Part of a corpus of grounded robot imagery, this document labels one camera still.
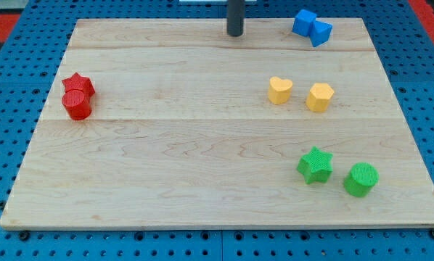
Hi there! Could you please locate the green cylinder block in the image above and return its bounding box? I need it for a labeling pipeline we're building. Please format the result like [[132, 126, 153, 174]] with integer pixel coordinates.
[[343, 162, 380, 198]]

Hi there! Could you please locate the yellow heart block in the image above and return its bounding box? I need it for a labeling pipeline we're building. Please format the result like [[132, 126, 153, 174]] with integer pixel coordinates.
[[267, 76, 293, 105]]

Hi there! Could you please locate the blue cube block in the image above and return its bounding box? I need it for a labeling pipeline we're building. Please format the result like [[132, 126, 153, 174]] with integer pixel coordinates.
[[292, 9, 317, 37]]

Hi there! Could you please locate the blue triangle block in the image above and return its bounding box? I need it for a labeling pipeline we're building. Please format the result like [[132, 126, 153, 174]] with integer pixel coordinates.
[[308, 20, 333, 47]]

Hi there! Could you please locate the green star block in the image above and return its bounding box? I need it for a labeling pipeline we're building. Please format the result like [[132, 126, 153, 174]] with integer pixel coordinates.
[[296, 146, 333, 184]]

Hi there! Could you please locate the red star block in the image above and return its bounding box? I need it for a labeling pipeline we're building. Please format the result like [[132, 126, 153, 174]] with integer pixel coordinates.
[[62, 72, 95, 98]]

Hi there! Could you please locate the light wooden board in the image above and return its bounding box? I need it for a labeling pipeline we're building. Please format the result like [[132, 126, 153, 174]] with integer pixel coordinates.
[[0, 18, 434, 231]]

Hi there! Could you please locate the yellow hexagon block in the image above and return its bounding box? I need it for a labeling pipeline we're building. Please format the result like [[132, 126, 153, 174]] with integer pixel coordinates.
[[306, 83, 335, 112]]

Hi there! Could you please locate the red cylinder block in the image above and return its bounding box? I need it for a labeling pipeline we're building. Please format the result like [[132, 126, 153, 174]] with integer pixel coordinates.
[[62, 89, 91, 120]]

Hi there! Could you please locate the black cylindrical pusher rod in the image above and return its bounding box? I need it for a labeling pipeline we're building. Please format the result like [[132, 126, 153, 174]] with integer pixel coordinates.
[[226, 0, 245, 37]]

